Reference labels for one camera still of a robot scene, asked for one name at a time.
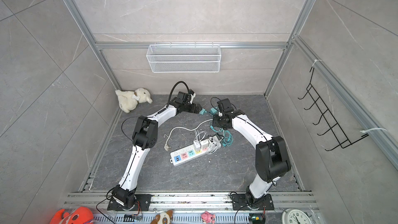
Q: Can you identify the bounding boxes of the teal charger adapter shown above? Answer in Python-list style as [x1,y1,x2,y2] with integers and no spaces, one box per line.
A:
[209,107,219,116]
[199,108,207,115]

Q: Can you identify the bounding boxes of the white black-cabled plug adapter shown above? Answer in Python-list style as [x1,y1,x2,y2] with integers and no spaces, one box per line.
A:
[208,133,224,143]

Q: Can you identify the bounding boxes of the white charger with cable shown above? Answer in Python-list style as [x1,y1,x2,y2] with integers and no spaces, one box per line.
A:
[193,130,207,152]
[200,139,221,155]

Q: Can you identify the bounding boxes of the white power strip cord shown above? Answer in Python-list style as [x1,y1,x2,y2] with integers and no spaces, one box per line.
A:
[164,119,214,152]

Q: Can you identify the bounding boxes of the white power strip colourful sockets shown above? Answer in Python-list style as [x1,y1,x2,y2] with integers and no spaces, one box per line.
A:
[170,144,207,167]

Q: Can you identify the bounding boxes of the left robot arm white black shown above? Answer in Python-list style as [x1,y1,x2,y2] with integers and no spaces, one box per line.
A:
[109,81,202,211]

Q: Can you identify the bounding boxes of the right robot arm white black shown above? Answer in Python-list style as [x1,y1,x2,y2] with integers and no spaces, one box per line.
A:
[213,99,291,209]

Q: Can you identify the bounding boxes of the white plush lamb toy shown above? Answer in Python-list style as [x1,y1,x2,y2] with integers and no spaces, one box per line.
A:
[115,88,153,113]

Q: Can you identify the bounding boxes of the pink plush toy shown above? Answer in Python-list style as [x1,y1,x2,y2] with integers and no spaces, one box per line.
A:
[201,211,216,224]

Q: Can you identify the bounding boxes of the brown white plush dog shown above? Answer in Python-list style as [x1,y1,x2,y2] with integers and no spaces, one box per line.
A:
[151,209,173,224]

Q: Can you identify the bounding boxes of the white alarm clock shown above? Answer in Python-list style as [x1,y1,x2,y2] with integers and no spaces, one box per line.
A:
[282,208,312,224]

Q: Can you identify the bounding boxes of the red plush toy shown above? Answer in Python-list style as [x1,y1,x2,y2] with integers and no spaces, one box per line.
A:
[50,206,95,224]

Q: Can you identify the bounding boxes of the teal tangled cable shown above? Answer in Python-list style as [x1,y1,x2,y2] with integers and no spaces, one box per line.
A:
[210,113,234,148]

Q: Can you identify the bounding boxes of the white wire mesh basket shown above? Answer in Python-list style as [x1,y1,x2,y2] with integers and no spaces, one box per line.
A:
[146,44,222,73]

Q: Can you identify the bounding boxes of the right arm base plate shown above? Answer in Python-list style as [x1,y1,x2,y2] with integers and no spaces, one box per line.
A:
[229,192,275,211]

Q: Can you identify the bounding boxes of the black wire hook rack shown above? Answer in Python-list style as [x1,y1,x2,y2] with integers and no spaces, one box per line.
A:
[297,67,369,151]

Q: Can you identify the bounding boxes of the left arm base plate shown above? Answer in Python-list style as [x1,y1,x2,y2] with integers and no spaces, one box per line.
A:
[107,194,152,211]

